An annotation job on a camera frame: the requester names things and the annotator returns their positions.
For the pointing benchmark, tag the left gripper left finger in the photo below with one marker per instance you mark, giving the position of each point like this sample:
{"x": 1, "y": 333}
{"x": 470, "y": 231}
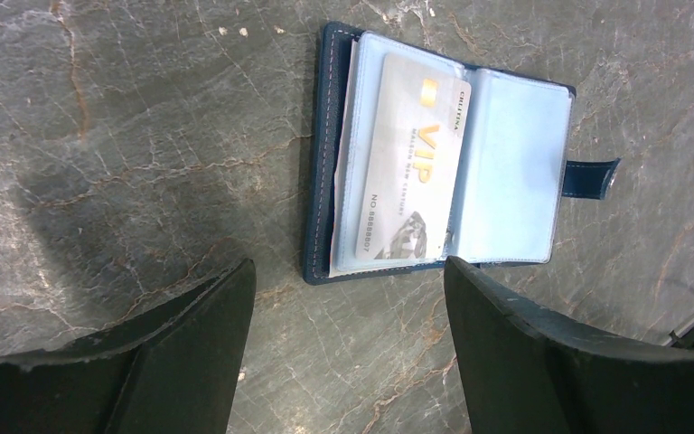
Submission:
{"x": 173, "y": 369}

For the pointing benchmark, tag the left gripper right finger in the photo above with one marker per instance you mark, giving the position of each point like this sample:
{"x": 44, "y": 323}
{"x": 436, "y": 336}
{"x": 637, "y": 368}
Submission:
{"x": 526, "y": 368}

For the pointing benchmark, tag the silver VIP credit card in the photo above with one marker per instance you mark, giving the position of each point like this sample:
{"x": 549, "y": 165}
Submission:
{"x": 415, "y": 147}

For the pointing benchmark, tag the navy blue card holder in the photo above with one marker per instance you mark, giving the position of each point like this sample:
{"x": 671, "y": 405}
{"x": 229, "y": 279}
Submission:
{"x": 512, "y": 172}

